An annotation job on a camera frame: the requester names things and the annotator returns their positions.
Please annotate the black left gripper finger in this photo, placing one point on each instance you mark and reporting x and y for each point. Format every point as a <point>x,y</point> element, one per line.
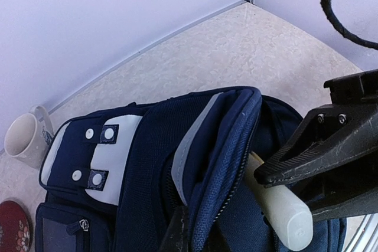
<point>176,236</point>

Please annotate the white floral paper cup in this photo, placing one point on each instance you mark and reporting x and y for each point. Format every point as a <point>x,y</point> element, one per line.
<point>29,136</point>

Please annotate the red floral round coaster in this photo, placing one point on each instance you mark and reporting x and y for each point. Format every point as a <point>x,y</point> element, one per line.
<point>15,229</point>

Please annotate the navy blue student backpack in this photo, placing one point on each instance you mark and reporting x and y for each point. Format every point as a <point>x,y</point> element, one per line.
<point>115,177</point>

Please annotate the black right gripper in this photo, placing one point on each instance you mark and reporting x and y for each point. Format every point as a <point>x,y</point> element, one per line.
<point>329,136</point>

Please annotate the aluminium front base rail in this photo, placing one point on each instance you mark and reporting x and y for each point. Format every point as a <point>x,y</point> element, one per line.
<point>361,233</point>

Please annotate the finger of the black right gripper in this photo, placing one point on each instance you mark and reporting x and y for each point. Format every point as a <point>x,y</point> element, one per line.
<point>344,205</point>

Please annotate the yellow highlighter marker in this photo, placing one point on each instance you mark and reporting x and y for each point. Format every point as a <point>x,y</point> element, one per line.
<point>289,216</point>

